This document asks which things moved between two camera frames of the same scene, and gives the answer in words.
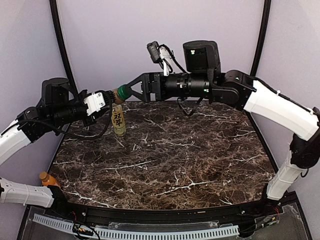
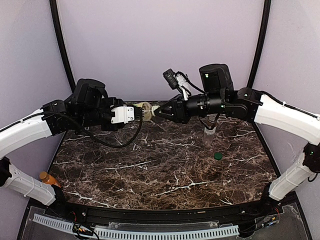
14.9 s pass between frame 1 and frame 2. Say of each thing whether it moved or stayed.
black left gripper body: moved
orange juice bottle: stayed
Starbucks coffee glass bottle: moved
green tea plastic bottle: moved
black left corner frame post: stayed
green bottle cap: moved
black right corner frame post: stayed
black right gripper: moved
